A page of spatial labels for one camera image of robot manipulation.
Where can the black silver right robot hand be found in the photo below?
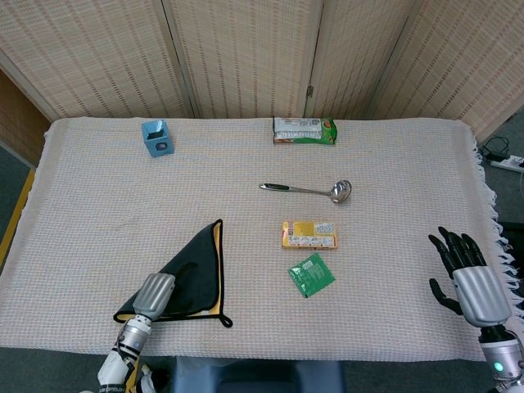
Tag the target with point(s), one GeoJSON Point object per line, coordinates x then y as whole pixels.
{"type": "Point", "coordinates": [479, 294]}

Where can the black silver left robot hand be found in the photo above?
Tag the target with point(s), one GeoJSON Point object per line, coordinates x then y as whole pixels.
{"type": "Point", "coordinates": [154, 292]}

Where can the yellow cloth with black trim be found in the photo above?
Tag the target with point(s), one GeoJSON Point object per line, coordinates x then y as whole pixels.
{"type": "Point", "coordinates": [196, 254]}

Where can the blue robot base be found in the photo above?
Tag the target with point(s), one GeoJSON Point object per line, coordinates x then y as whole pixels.
{"type": "Point", "coordinates": [254, 376]}

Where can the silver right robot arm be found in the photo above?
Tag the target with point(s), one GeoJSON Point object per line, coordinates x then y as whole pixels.
{"type": "Point", "coordinates": [501, 356]}

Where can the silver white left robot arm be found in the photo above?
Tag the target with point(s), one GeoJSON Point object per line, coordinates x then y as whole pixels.
{"type": "Point", "coordinates": [123, 352]}

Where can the white power strip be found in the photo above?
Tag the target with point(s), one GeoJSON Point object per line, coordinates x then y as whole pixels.
{"type": "Point", "coordinates": [509, 163]}

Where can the small blue cardboard box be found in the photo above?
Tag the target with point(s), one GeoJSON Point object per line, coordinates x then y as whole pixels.
{"type": "Point", "coordinates": [159, 141]}

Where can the white woven tablecloth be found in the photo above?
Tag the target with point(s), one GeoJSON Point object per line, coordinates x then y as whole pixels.
{"type": "Point", "coordinates": [254, 172]}

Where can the green foil sachet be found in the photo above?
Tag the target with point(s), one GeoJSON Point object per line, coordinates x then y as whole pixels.
{"type": "Point", "coordinates": [312, 275]}

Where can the yellow flat cardboard box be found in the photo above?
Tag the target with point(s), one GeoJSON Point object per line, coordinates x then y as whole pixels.
{"type": "Point", "coordinates": [309, 235]}

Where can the steel ladle with black grip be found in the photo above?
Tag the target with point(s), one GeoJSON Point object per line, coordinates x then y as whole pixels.
{"type": "Point", "coordinates": [340, 192]}

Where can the green white snack package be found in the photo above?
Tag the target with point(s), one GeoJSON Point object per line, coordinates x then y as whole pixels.
{"type": "Point", "coordinates": [305, 131]}

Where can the brass screen hinge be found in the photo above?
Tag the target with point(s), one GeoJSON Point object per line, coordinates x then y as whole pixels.
{"type": "Point", "coordinates": [310, 91]}

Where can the beige woven folding screen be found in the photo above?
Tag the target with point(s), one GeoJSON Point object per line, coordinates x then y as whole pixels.
{"type": "Point", "coordinates": [245, 53]}

